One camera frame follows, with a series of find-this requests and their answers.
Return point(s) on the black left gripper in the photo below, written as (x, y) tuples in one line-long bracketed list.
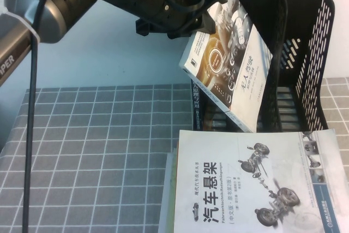
[(169, 3)]

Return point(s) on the white autonomous driving book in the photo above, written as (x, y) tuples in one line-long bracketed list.
[(245, 66)]

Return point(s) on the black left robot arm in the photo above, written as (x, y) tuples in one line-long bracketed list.
[(54, 12)]

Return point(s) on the black perforated book stand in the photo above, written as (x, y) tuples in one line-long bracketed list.
[(300, 12)]

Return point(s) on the blue mobile robot book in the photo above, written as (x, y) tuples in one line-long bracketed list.
[(197, 99)]

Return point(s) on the white car suspension book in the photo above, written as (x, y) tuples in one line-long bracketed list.
[(245, 189)]

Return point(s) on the green edged book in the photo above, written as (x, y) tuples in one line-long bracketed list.
[(169, 189)]

